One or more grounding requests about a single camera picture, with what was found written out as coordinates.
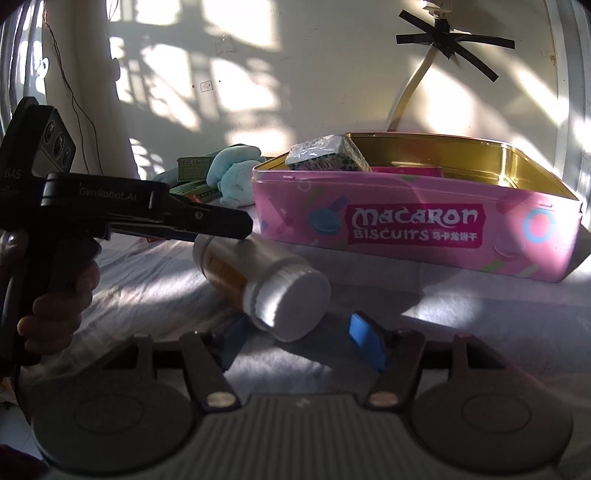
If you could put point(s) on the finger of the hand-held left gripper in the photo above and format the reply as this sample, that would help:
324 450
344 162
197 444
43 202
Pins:
152 231
212 222

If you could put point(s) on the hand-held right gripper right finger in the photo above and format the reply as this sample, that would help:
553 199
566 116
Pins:
367 338

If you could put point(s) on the person's left hand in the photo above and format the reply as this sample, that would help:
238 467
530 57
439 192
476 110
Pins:
55 318

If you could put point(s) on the white bottle with orange label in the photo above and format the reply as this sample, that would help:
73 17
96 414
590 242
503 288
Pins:
277 295

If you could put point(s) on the black tape cross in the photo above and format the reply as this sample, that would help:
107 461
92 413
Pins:
450 41

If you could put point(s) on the silver and green packet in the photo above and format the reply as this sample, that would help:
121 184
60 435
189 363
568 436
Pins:
323 154

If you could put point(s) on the green cardboard box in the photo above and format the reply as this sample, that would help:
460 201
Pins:
194 191
194 167

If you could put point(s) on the light blue plush toy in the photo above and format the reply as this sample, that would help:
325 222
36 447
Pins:
235 170

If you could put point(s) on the flat pink box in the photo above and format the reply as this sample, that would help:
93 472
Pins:
406 171

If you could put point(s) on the pink biscuit tin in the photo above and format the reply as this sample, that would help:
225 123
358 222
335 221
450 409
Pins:
415 221

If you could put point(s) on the striped bed sheet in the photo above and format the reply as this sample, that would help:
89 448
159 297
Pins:
438 314

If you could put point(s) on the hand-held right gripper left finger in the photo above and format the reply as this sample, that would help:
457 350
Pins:
232 345

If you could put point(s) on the small wall sticker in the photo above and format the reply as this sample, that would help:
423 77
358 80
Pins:
206 86

